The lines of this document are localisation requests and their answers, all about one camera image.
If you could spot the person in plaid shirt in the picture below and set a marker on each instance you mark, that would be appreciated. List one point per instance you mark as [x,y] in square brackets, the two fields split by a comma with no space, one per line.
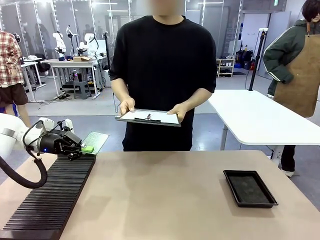
[10,65]

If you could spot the green perforated PCB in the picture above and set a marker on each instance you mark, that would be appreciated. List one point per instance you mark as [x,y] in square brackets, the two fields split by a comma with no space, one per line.
[96,140]

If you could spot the black plastic tray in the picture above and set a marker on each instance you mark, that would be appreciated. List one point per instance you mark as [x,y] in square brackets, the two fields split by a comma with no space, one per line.
[250,188]

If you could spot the low white shelf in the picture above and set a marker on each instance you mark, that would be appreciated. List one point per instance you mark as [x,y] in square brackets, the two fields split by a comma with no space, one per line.
[225,67]

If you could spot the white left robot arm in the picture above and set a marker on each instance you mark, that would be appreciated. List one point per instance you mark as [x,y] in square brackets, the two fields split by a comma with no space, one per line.
[10,130]

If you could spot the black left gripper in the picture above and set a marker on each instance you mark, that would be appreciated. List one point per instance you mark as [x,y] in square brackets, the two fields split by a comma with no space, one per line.
[51,143]

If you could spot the person's right forearm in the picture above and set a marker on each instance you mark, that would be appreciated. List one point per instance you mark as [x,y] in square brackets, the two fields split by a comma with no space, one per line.
[121,88]

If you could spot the cardboard box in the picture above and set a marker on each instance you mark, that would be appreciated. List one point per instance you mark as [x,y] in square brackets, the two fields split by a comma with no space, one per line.
[82,59]

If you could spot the grey plastic stool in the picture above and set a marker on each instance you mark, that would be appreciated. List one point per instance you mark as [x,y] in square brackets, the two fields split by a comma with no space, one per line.
[82,88]

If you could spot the person's right hand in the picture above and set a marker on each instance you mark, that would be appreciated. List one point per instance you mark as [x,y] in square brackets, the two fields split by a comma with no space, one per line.
[127,105]

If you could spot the black foam tray liner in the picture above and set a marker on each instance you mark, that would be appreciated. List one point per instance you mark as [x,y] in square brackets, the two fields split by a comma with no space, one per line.
[247,188]

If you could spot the white background workbench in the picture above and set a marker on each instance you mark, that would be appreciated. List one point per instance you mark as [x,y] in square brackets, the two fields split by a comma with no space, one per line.
[75,62]

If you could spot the person's left hand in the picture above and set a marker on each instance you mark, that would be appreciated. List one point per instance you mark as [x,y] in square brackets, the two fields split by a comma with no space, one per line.
[178,111]

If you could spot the white paper sheet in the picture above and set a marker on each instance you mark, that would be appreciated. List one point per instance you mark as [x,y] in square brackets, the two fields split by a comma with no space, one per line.
[160,116]

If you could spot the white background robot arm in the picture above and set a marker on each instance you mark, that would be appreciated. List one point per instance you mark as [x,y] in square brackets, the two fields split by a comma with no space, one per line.
[91,45]
[60,45]

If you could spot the person in brown apron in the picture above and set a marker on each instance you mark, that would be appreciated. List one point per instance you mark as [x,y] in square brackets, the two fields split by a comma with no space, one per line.
[297,65]

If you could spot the grey clipboard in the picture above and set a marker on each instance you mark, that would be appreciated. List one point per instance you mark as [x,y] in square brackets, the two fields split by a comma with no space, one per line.
[150,121]

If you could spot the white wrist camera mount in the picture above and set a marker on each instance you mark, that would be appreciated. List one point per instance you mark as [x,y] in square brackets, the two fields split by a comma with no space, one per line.
[65,125]

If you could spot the black tripod pole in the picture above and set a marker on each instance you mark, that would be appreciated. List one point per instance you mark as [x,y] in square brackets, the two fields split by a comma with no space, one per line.
[256,60]

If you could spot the person in black T-shirt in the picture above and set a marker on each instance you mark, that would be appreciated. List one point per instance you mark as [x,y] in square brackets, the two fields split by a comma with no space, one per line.
[162,62]

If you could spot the person's left forearm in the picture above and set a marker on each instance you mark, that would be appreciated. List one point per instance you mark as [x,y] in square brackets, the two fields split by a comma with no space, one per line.
[197,98]

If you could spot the black slotted PCB rack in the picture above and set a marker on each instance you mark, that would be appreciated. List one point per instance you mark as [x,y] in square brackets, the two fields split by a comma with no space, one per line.
[50,195]

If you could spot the white side table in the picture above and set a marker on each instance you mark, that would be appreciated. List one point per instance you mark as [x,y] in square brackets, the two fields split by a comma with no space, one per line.
[262,115]

